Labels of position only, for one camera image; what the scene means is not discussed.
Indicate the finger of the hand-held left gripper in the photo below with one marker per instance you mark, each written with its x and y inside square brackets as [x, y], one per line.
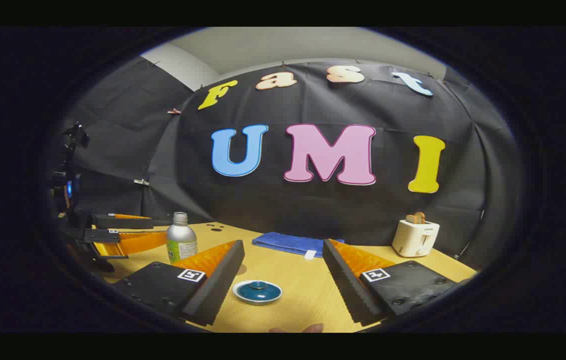
[132, 242]
[117, 222]

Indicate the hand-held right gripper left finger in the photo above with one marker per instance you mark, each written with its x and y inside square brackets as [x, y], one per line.
[215, 290]

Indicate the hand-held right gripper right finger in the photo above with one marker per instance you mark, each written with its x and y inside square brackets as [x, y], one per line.
[348, 290]

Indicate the dark blue teacup lid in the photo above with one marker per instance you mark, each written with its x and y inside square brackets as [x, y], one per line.
[257, 291]

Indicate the white and blue teacup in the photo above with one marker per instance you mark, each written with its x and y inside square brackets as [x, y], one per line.
[257, 301]

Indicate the silver green-label water bottle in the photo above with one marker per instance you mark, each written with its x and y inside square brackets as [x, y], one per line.
[181, 240]

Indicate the silver cloth clip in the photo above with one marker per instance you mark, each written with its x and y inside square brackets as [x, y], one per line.
[141, 182]

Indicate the blue folded towel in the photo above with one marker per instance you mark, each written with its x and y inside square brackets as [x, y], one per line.
[282, 242]

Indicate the cream toaster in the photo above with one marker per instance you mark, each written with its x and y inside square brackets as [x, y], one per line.
[413, 240]

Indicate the brown bread slice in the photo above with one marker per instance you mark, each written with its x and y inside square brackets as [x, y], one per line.
[416, 218]

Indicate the black backdrop cloth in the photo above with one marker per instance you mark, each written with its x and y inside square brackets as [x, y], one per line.
[272, 205]

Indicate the copper cloth clip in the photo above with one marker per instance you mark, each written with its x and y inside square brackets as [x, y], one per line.
[174, 111]

